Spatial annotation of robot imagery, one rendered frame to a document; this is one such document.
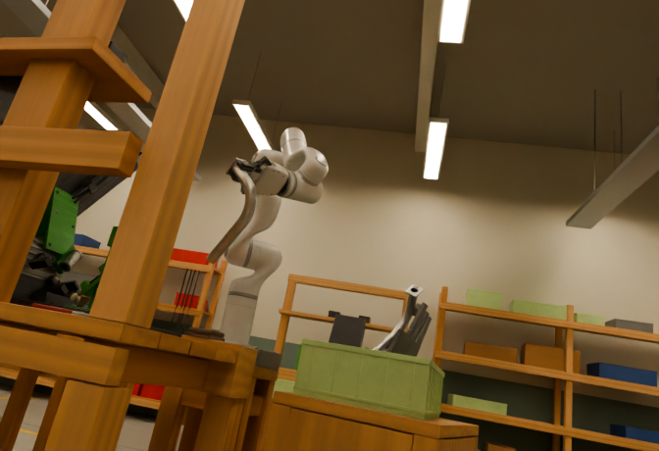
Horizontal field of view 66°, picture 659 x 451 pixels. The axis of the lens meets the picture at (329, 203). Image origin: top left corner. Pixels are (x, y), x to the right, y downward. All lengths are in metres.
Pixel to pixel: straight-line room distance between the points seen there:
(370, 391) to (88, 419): 0.83
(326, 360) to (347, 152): 6.32
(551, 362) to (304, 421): 5.27
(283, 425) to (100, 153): 0.95
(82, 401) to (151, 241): 0.32
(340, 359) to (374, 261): 5.58
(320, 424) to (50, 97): 1.15
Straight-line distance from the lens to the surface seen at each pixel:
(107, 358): 1.10
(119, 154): 1.18
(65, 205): 1.86
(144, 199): 1.16
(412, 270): 7.15
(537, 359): 6.66
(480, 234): 7.37
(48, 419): 2.43
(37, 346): 1.21
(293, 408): 1.66
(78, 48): 1.45
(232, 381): 1.58
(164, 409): 2.00
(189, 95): 1.23
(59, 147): 1.29
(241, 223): 1.34
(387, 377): 1.61
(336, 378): 1.65
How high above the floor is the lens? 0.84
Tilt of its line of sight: 19 degrees up
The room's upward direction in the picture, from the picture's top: 11 degrees clockwise
